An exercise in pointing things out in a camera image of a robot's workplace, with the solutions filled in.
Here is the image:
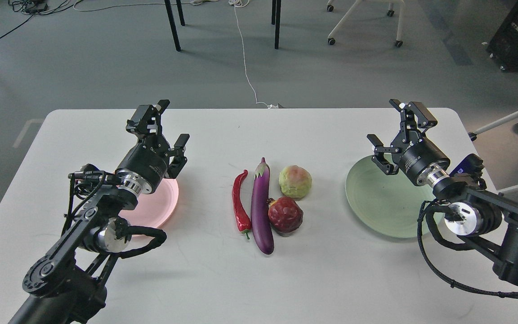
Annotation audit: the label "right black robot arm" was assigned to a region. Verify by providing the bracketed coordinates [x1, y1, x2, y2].
[366, 99, 518, 299]

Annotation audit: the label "black table legs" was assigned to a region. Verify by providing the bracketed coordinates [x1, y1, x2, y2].
[165, 0, 282, 52]

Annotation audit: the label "green plate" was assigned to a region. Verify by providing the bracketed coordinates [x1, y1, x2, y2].
[345, 156, 434, 239]

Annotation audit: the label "white cable on floor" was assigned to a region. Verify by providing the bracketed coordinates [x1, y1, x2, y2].
[189, 0, 282, 109]

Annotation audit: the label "red pomegranate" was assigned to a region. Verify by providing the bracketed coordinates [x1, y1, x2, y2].
[268, 196, 304, 234]

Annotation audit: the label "purple eggplant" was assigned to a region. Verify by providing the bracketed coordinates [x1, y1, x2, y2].
[250, 157, 275, 256]

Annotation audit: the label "green yellow fruit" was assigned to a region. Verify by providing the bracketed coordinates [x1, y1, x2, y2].
[278, 165, 313, 199]

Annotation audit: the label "black cables on floor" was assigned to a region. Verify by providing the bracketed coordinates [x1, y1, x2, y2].
[0, 0, 84, 52]

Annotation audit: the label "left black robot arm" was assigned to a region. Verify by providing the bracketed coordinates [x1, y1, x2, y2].
[10, 100, 189, 324]

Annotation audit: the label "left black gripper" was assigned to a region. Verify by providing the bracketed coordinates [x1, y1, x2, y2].
[115, 100, 190, 194]

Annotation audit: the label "red chili pepper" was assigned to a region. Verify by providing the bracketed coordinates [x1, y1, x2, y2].
[232, 170, 252, 240]

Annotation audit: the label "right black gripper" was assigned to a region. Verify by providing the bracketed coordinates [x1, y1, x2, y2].
[366, 99, 450, 187]

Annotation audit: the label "white office chair base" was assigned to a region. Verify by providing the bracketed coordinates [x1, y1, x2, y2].
[326, 0, 406, 48]

